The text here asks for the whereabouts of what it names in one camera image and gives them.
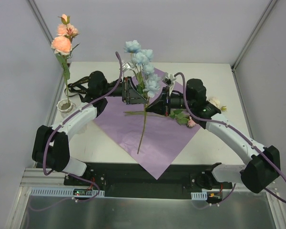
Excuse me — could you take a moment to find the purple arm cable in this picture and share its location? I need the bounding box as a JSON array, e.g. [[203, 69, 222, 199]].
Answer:
[[174, 72, 286, 210], [28, 51, 124, 212]]

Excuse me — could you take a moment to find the white right cable duct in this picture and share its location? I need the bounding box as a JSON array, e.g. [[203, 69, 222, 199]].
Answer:
[[191, 191, 208, 201]]

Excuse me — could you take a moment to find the aluminium right corner post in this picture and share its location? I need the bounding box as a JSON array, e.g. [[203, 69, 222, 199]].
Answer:
[[231, 0, 279, 73]]

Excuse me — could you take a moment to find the black ribbon gold lettering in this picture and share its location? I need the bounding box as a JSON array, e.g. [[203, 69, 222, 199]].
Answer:
[[64, 76, 90, 97]]

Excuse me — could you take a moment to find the aluminium corner post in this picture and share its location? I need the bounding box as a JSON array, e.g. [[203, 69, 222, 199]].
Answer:
[[26, 0, 71, 71], [231, 0, 279, 73]]

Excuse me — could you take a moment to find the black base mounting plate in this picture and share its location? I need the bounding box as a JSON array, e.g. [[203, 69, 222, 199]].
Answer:
[[64, 163, 234, 199]]

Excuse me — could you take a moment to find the peach artificial flower stem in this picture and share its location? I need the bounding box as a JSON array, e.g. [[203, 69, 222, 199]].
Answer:
[[51, 14, 79, 89]]

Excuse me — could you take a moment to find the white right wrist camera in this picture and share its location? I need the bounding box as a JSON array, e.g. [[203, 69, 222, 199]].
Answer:
[[163, 72, 176, 87]]

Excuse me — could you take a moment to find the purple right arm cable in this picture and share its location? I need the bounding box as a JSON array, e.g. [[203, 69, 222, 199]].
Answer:
[[174, 72, 286, 210]]

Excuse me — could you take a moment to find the aluminium left corner post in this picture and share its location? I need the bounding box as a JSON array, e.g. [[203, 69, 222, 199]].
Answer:
[[26, 0, 71, 71]]

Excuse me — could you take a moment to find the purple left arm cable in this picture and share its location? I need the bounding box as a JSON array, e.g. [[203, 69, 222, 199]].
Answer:
[[28, 51, 124, 212]]

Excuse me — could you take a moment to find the white ribbed vase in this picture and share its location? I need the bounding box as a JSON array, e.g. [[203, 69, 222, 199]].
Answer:
[[56, 99, 76, 118]]

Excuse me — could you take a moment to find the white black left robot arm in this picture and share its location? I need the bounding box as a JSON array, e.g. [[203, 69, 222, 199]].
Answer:
[[32, 71, 147, 186]]

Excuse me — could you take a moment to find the purple tissue paper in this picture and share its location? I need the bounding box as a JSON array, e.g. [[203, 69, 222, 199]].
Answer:
[[92, 67, 202, 181]]

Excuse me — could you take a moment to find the white left cable duct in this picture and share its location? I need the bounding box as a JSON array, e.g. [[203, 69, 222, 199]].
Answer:
[[31, 187, 105, 198]]

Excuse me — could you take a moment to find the blue artificial flower stem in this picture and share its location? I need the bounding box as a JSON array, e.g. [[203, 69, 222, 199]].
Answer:
[[124, 40, 161, 152]]

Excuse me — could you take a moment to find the white cable duct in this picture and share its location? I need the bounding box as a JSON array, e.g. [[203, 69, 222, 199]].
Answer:
[[31, 187, 105, 198], [191, 191, 208, 201]]

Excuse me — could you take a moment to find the white pink flower stem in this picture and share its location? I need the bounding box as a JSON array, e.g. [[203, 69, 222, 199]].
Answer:
[[169, 97, 227, 128]]

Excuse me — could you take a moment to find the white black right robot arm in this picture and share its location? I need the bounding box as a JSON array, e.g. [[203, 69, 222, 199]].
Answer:
[[147, 79, 280, 193]]

